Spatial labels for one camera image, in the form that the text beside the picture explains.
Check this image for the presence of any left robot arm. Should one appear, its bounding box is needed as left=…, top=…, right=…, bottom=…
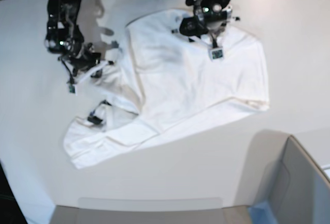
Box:
left=178, top=0, right=240, bottom=60

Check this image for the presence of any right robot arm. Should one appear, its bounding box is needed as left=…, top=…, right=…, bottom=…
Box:
left=44, top=0, right=114, bottom=94

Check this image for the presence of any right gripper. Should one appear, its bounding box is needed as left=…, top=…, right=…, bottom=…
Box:
left=58, top=42, right=120, bottom=94

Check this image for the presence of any white printed t-shirt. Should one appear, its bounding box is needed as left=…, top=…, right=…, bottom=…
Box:
left=63, top=9, right=270, bottom=169

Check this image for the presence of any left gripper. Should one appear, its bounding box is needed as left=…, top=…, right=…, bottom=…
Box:
left=179, top=4, right=241, bottom=60

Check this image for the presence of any grey front tray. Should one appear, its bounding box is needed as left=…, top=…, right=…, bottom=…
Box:
left=50, top=198, right=252, bottom=223

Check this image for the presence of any grey bin right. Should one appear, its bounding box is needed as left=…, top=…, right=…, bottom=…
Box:
left=234, top=130, right=329, bottom=223

